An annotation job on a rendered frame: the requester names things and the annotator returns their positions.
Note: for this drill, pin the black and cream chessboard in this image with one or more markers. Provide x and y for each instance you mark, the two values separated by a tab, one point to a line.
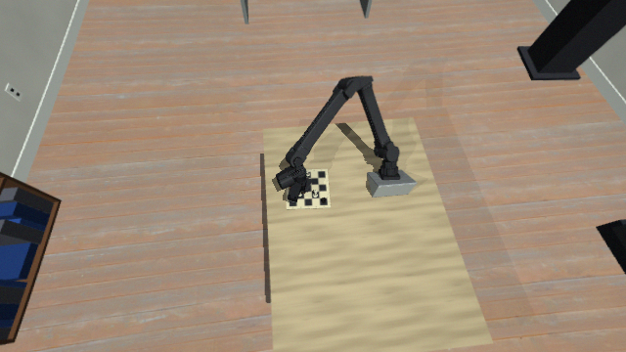
320	182

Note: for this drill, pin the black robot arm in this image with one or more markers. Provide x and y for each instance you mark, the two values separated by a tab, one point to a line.
384	148

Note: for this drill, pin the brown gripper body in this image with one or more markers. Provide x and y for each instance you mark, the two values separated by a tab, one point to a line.
308	183

